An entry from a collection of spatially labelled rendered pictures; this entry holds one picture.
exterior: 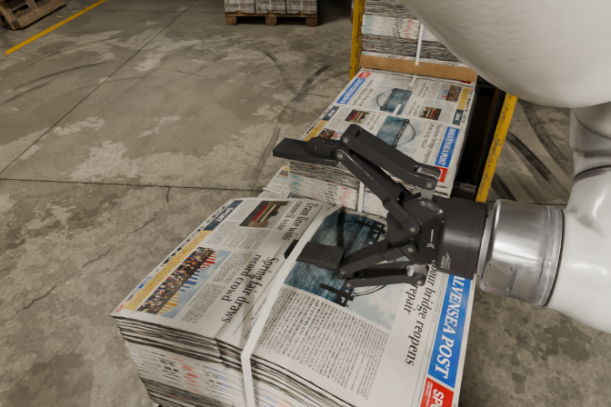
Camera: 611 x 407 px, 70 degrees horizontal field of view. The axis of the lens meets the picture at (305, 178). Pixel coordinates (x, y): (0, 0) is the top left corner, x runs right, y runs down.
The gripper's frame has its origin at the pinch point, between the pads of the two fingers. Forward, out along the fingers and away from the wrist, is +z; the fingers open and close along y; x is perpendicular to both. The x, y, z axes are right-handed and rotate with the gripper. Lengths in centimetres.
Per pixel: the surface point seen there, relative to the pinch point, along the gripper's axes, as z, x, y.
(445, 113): -6, 80, 23
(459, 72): -6, 104, 19
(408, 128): 1, 66, 22
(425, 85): 3, 97, 22
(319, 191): 17, 44, 31
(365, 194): 5, 44, 29
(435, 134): -6, 66, 23
